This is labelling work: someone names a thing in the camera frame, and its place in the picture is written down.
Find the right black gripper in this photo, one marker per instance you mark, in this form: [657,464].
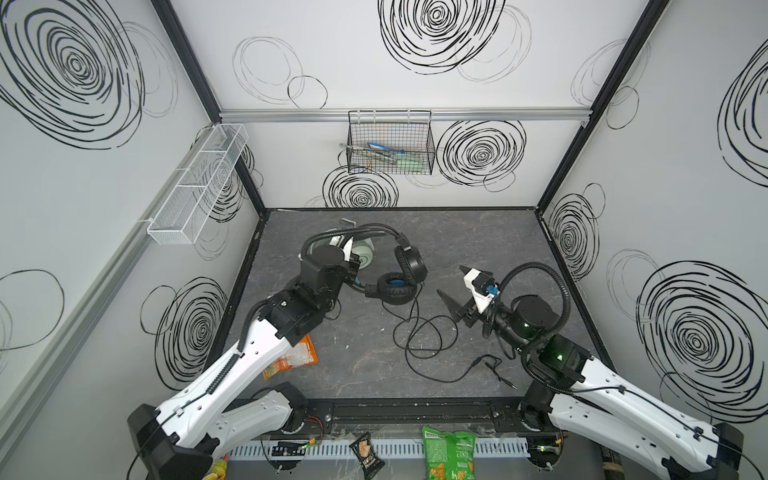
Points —
[471,310]

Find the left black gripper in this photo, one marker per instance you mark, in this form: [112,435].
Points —
[349,267]

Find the mint green headphones with cable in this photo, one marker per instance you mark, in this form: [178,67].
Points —
[366,250]

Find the black headphones with cable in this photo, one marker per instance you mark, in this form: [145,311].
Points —
[417,336]

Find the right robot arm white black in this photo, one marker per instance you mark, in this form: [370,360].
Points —
[575,391]

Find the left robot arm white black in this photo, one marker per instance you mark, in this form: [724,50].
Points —
[181,438]

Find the orange snack bag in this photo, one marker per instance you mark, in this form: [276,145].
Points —
[302,354]

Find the green blue items in basket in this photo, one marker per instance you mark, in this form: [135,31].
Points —
[379,157]

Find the green chips bag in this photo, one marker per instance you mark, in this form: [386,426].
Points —
[449,456]

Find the small dark snack packet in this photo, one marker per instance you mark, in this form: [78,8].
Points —
[362,448]

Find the Fox's fruits candy bag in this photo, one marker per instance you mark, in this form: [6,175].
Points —
[218,470]

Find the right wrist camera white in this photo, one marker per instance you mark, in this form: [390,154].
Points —
[482,286]

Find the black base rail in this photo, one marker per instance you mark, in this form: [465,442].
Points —
[498,414]

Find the black wire wall basket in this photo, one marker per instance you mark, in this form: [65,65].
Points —
[412,136]

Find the white mesh wall shelf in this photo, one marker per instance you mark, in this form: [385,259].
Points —
[189,205]

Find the aluminium wall rail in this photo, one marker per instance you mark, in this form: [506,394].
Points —
[580,114]

